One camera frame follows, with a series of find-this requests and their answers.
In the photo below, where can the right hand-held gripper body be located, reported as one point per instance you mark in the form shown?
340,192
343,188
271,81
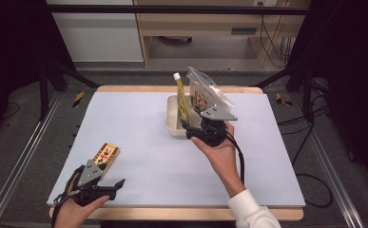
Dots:
215,131

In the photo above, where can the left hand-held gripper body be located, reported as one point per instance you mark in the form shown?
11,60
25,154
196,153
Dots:
89,173

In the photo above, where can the red and yellow snack packet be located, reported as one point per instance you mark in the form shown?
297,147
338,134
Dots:
107,153

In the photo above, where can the white plastic container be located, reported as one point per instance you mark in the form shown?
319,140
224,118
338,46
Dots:
173,117

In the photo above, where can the yellow spouted pouch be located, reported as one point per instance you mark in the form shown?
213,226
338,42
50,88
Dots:
182,101

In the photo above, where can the clear bag of dried seaweed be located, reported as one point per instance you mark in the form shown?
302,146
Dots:
207,91

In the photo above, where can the person's right hand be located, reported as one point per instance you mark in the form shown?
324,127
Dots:
222,158

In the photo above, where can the person's left hand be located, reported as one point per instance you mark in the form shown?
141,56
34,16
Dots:
72,215

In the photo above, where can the white table mat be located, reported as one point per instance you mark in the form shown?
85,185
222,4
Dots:
140,142

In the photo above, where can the wooden table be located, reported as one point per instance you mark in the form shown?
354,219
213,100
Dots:
140,89

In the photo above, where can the black metal stand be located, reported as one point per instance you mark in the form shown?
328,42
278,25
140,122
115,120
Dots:
43,91
308,95

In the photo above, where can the light wooden desk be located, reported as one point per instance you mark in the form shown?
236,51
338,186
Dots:
197,23

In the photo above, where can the black horizontal bar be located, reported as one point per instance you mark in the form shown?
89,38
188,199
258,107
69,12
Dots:
172,9

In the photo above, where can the white cabinet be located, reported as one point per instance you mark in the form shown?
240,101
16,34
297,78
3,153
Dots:
99,38

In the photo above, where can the black curtain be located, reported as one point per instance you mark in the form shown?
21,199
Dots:
13,47
352,79

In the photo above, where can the silver metal rail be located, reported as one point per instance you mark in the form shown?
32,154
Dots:
23,152
333,171

